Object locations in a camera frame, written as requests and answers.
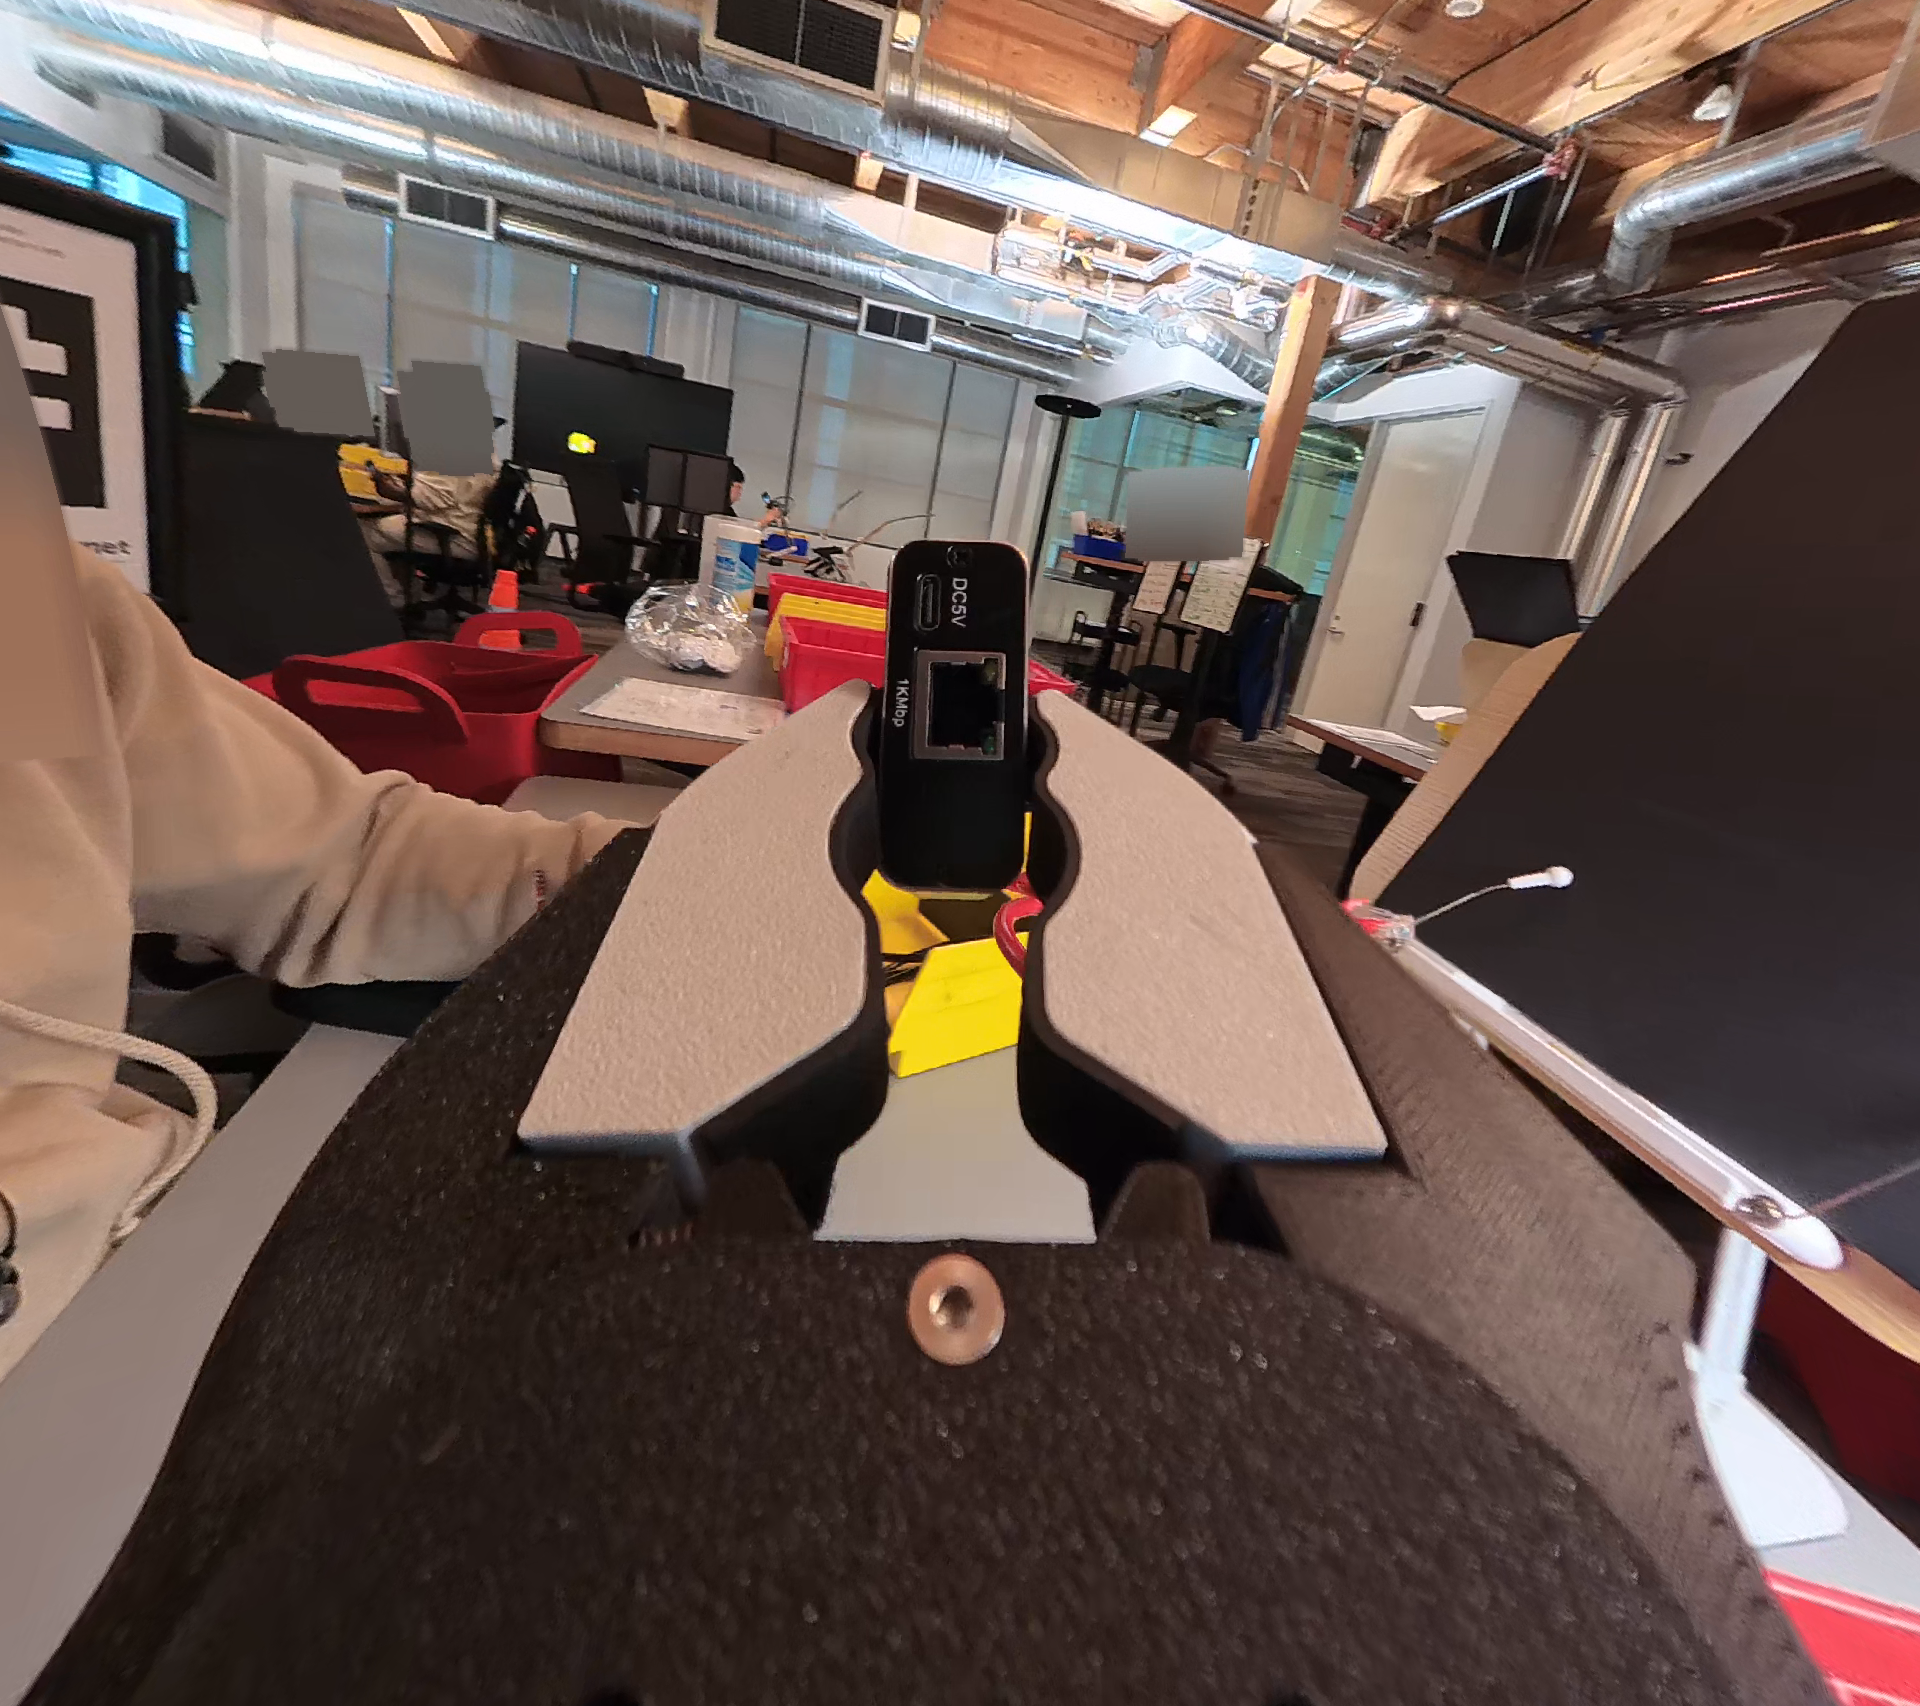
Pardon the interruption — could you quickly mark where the black television screen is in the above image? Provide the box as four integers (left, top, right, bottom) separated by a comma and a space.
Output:
512, 343, 736, 508

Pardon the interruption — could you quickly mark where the red plastic bin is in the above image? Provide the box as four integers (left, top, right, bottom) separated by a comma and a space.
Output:
1759, 1559, 1920, 1706

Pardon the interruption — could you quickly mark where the black floor lamp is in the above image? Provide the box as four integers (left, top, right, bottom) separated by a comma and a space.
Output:
1042, 394, 1102, 673

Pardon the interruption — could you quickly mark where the person's beige hoodie torso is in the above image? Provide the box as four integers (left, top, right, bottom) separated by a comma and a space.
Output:
0, 542, 376, 1379

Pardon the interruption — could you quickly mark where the dark hanging jacket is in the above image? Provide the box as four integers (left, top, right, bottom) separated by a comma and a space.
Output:
1234, 565, 1311, 742

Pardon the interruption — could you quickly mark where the grey table with wooden edge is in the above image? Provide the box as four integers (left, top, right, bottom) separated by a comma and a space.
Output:
536, 626, 842, 773

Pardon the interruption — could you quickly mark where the white paper sheet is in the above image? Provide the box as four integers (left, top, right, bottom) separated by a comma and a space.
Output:
583, 675, 789, 742

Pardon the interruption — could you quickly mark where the red tote with handles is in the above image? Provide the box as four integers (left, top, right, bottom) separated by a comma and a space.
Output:
242, 613, 623, 807

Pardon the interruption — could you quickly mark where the clear plastic bag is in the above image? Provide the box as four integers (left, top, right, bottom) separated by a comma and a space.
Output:
621, 580, 757, 677

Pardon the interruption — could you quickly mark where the wipes canister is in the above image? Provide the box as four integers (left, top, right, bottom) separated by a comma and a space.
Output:
701, 514, 770, 619

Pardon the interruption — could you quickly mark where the black board with wooden edge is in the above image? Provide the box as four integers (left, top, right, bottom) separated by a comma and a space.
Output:
1347, 294, 1920, 1365
1447, 551, 1587, 725

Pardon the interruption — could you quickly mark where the large air vent grille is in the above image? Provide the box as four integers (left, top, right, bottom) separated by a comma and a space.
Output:
701, 0, 897, 107

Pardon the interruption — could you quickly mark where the red ethernet cable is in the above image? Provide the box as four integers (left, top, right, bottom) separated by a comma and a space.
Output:
995, 893, 1422, 977

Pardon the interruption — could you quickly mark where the wooden post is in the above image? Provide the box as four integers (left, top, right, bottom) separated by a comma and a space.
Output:
1246, 272, 1343, 508

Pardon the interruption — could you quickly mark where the red storage box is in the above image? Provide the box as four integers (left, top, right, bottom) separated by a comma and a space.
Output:
1751, 1262, 1920, 1413

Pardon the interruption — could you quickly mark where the person's left forearm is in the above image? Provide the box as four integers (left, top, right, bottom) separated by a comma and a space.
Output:
223, 748, 662, 995

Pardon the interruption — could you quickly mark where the white door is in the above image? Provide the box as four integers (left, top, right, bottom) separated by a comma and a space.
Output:
1294, 408, 1487, 725

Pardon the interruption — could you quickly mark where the yellow ribbed bin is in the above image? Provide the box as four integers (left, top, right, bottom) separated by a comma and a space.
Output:
762, 579, 893, 673

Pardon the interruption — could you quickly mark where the black framed marker sign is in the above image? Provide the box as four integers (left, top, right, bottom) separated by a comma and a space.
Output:
0, 161, 195, 606

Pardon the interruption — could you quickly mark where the long red ribbed bin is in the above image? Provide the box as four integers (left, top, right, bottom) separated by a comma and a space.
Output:
780, 614, 1078, 706

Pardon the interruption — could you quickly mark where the white board stand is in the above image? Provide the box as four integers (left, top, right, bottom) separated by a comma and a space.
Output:
1684, 1224, 1858, 1555

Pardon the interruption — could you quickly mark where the wooden desk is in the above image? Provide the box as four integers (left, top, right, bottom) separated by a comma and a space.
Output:
1287, 713, 1446, 871

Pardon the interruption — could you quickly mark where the yellow plastic bin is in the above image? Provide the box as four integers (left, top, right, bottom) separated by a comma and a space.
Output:
859, 873, 1040, 1083

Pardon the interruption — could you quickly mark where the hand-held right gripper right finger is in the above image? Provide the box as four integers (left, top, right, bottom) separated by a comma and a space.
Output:
1018, 689, 1389, 1169

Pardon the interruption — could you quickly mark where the white tipped wire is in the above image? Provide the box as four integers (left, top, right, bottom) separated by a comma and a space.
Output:
1406, 863, 1577, 930

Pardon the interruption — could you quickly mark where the black ethernet adapter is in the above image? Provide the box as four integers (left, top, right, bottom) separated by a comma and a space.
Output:
874, 539, 1040, 901

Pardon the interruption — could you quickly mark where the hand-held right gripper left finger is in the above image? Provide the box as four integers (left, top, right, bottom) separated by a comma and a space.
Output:
517, 681, 881, 1160

